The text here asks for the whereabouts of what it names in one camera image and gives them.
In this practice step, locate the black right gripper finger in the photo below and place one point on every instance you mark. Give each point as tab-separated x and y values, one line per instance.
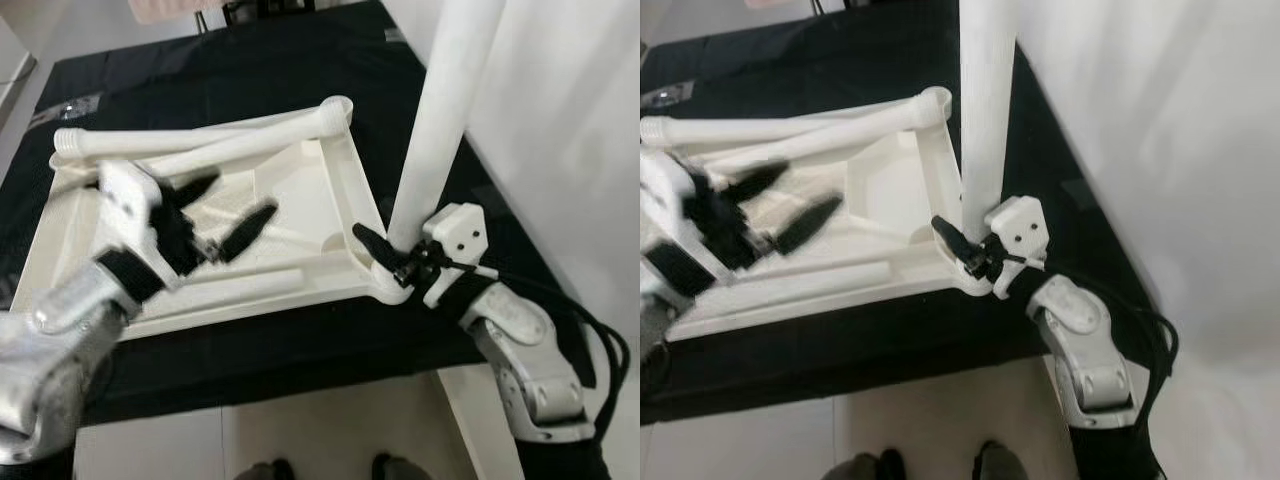
957	243
380	250

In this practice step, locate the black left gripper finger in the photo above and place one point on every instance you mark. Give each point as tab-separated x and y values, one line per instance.
250	230
760	180
812	225
195	187

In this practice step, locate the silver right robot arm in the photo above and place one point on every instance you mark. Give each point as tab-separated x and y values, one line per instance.
1085	350
525	350

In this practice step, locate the white plastic table top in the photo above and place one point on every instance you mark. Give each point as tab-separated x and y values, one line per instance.
880	200
290	200

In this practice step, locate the clear plastic bag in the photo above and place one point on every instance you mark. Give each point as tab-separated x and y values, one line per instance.
78	108
668	96

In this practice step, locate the pink towel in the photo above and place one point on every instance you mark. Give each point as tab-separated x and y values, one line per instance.
780	4
170	10

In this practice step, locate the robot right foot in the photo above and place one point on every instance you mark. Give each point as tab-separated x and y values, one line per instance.
400	470
1002	465

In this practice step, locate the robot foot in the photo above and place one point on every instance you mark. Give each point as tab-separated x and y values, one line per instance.
265	472
1002	465
400	470
880	468

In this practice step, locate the grey tape piece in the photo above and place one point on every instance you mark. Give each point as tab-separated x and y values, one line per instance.
394	35

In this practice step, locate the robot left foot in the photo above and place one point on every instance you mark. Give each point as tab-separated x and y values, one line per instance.
880	468
265	472

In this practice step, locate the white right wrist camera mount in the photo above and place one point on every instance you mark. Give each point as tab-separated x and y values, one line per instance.
460	230
1020	225

